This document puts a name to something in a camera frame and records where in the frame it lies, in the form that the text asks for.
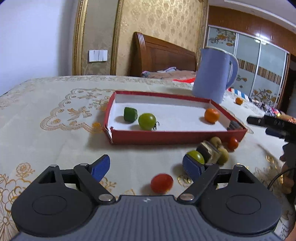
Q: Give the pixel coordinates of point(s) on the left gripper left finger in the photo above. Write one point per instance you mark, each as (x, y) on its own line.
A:
(89, 177)

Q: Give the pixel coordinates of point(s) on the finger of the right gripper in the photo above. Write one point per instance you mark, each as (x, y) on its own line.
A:
(275, 132)
(256, 120)

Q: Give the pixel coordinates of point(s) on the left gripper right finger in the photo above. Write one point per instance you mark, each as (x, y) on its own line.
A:
(201, 175)

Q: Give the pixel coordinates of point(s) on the brown longan fruit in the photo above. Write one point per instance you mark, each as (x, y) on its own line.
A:
(224, 157)
(216, 142)

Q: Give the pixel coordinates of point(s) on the dark sugarcane piece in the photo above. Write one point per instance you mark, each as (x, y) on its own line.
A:
(234, 125)

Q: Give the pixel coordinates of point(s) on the red cherry tomato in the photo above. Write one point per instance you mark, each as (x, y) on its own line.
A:
(161, 183)
(233, 143)

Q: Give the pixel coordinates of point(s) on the orange tangerine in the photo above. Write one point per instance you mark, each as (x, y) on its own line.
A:
(211, 115)

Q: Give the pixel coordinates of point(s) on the green cucumber chunk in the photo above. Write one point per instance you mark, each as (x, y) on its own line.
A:
(130, 114)

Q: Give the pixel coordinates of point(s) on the green tomato with stem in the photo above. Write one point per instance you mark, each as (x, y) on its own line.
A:
(148, 122)

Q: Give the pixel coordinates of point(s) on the person's right hand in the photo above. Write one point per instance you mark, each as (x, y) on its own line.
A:
(288, 186)

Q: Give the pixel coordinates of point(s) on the striped colourful cloth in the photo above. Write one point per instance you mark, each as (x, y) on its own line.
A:
(268, 110)

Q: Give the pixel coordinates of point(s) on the small orange kumquat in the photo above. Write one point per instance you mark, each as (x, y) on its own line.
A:
(239, 101)

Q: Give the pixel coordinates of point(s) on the blue plastic pitcher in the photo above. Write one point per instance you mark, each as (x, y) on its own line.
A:
(217, 72)

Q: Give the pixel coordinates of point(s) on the red shallow cardboard tray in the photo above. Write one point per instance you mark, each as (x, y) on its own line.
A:
(181, 119)

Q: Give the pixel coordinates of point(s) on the sliding door wardrobe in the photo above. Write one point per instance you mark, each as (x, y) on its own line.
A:
(263, 50)

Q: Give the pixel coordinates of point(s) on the bedding on bed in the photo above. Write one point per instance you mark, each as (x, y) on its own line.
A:
(171, 73)

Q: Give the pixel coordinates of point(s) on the wooden bed headboard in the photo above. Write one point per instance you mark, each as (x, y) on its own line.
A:
(153, 54)

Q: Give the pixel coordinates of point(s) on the white wall switch panel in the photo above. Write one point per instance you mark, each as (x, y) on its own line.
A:
(97, 55)

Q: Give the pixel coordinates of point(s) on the gold wall trim frame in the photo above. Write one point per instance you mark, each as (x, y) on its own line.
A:
(97, 27)

